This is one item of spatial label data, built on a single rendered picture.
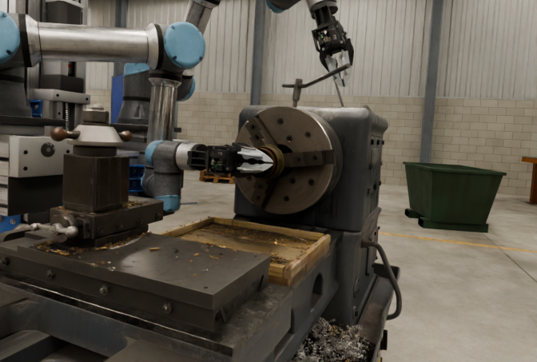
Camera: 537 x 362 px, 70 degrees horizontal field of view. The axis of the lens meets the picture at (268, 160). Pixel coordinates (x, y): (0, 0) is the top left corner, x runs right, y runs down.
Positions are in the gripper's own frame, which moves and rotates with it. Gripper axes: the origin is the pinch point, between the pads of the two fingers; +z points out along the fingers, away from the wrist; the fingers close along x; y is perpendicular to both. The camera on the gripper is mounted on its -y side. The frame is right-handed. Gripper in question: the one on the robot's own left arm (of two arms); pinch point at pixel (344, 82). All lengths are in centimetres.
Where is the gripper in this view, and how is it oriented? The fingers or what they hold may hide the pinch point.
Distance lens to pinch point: 104.6
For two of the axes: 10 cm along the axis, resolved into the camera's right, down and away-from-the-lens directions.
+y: -4.0, 0.4, -9.2
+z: 2.3, 9.7, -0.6
